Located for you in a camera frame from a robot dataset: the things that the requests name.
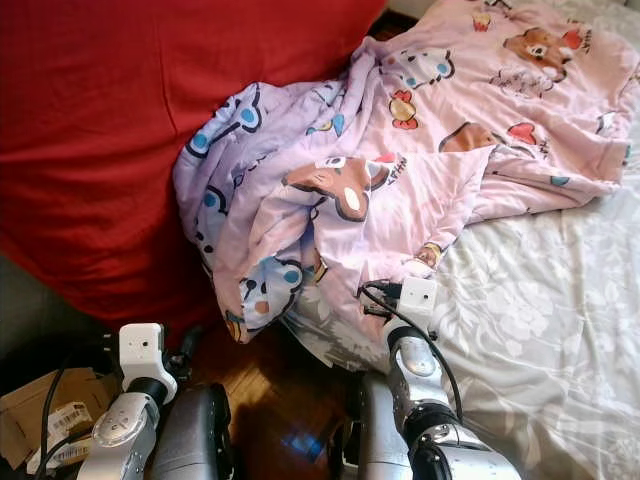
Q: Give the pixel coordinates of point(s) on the pink cartoon print blanket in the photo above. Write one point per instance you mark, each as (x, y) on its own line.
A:
(460, 200)

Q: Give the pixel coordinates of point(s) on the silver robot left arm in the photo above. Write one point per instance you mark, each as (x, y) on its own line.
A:
(120, 430)

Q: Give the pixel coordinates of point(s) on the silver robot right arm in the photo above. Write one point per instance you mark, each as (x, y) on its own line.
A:
(415, 365)

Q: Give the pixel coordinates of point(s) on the silver robot left leg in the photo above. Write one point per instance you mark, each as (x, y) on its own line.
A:
(195, 440)

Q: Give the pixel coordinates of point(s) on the brown cardboard box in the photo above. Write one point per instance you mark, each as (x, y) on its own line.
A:
(60, 395)

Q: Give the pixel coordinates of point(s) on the bed with grey floral sheet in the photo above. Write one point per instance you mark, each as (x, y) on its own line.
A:
(560, 330)

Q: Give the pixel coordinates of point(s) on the red pillow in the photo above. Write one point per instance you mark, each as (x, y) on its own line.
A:
(140, 130)

